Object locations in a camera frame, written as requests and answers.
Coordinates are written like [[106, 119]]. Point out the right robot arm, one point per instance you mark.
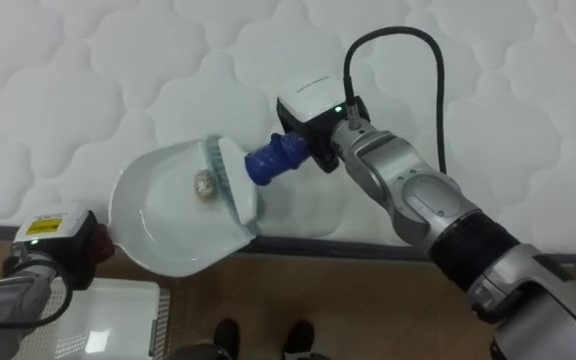
[[433, 200]]

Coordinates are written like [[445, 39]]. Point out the white plastic dustpan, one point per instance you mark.
[[168, 225]]

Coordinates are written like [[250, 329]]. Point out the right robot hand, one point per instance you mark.
[[313, 100]]

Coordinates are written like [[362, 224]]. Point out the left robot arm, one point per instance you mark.
[[8, 305]]

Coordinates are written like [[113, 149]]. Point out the white quilted mattress bed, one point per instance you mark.
[[118, 75]]

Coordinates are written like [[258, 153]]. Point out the white perforated plastic basket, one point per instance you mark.
[[113, 315]]

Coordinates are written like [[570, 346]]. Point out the crumpled foil ball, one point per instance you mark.
[[205, 185]]

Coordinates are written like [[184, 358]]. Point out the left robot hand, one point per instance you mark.
[[73, 240]]

